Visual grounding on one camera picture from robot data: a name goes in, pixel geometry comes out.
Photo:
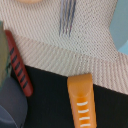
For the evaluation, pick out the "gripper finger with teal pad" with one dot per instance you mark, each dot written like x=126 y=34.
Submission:
x=5 y=62

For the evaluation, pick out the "grey pot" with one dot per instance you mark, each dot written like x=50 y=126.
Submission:
x=13 y=105

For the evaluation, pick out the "light blue milk carton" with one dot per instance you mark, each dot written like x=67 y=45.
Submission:
x=119 y=26

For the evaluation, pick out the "brown toy sausage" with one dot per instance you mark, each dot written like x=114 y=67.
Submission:
x=18 y=66

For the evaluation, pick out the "round wooden plate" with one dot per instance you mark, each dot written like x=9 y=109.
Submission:
x=29 y=1

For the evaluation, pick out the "orange toy bread loaf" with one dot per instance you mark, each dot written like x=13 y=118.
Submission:
x=81 y=94

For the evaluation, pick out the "beige woven placemat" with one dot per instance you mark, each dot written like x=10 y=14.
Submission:
x=89 y=47

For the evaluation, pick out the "fork with wooden handle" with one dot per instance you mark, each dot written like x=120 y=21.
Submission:
x=67 y=11

